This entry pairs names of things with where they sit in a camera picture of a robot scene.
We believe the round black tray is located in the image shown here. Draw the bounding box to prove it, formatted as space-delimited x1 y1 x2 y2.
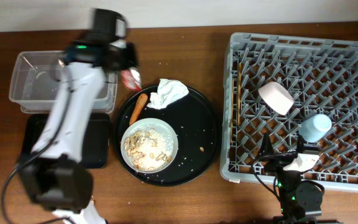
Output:
112 87 221 187

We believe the white plate with food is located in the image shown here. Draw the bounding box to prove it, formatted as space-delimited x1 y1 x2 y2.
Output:
120 118 178 174

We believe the pink bowl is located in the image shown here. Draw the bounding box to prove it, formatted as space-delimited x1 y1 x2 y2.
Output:
258 82 294 115

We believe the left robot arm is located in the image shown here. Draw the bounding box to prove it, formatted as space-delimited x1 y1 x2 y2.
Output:
10 9 137 223

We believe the clear plastic bin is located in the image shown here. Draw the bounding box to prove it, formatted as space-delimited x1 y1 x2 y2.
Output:
9 51 117 114

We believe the grey dishwasher rack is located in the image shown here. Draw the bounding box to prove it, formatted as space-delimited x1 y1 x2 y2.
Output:
220 32 358 192

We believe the red snack wrapper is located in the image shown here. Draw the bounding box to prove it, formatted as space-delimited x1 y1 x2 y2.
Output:
121 67 142 91

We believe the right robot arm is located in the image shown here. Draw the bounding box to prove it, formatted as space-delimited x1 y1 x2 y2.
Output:
257 133 324 223

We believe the black rectangular tray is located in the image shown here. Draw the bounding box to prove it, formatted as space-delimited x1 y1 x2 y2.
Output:
19 113 111 169

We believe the white napkin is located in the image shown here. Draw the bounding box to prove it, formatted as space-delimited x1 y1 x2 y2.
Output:
147 78 189 110

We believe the orange carrot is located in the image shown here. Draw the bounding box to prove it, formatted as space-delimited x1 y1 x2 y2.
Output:
129 93 148 126

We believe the light blue cup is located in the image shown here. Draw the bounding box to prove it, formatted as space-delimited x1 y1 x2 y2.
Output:
299 114 332 142

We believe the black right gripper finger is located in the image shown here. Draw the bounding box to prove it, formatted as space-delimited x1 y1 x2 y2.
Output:
296 136 308 151
260 133 274 156

